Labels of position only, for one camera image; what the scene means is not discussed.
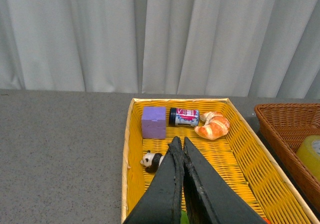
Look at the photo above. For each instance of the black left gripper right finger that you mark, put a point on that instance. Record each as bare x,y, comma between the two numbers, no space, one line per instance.
208,198

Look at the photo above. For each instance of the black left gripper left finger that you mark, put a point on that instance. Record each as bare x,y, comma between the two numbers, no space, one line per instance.
162,201

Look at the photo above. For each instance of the yellow tape roll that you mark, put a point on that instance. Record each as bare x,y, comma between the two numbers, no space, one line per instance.
309,154

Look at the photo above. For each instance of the yellow woven basket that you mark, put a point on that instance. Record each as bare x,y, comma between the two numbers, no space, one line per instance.
240,158

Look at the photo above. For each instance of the brown woven basket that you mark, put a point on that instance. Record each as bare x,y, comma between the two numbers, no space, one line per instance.
285,126

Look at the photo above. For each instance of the toy panda figure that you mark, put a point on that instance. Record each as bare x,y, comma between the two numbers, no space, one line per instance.
152,161

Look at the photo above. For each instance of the toy orange carrot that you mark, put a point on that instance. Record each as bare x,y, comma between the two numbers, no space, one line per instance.
184,218

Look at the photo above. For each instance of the toy croissant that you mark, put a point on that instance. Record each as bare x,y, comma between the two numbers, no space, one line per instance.
215,125

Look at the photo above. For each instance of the purple foam cube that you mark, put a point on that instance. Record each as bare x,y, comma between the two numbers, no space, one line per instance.
154,122

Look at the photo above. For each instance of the grey curtain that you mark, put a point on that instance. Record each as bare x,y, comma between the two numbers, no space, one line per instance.
249,48

